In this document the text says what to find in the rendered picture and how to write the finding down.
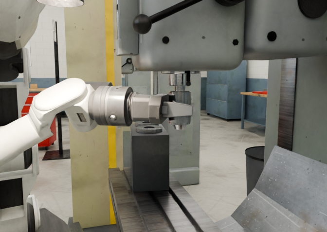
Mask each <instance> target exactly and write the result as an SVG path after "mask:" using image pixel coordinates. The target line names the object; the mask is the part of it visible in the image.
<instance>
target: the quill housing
mask: <svg viewBox="0 0 327 232"><path fill-rule="evenodd" d="M181 1H184V0H138V14H145V15H147V16H148V17H149V16H151V15H153V14H155V13H158V12H160V11H162V10H164V9H166V8H168V7H171V6H173V5H175V4H177V3H179V2H181ZM244 24H245V0H244V1H243V2H240V3H238V4H236V5H234V6H223V5H220V4H219V3H217V2H216V1H215V0H202V1H200V2H198V3H196V4H194V5H192V6H189V7H187V8H185V9H183V10H181V11H179V12H177V13H174V14H172V15H170V16H168V17H166V18H164V19H162V20H159V21H157V22H155V23H153V24H152V27H151V29H150V31H149V32H148V33H146V34H143V35H142V34H139V54H138V55H136V56H131V58H132V63H133V65H134V67H135V68H136V69H138V70H140V71H230V70H233V69H235V68H237V67H238V66H239V65H240V64H241V62H242V60H243V52H244Z"/></svg>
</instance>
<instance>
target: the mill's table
mask: <svg viewBox="0 0 327 232"><path fill-rule="evenodd" d="M108 170H109V192H110V196H111V201H112V206H113V211H114V215H115V220H116V225H117V230H118V232H222V231H221V230H220V229H219V228H218V226H217V225H216V224H215V223H214V222H213V221H212V219H211V218H210V217H209V216H208V215H207V214H206V213H205V211H204V210H203V209H202V208H201V207H200V206H199V204H198V203H197V202H196V201H195V200H194V199H193V198H192V197H191V196H190V194H189V193H188V192H187V191H186V190H185V189H184V188H183V186H182V185H181V184H180V183H179V182H178V181H177V179H176V178H175V177H174V176H173V175H172V174H171V173H170V172H169V190H163V191H146V192H133V191H132V177H131V166H129V167H123V171H120V168H109V169H108Z"/></svg>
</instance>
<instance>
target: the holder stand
mask: <svg viewBox="0 0 327 232"><path fill-rule="evenodd" d="M130 145H131V177H132V191H133V192H146V191H163V190H169V134H168V133H167V131H166V130H165V128H164V127H163V126H162V124H151V123H150V122H144V121H137V122H135V123H134V124H131V126H130Z"/></svg>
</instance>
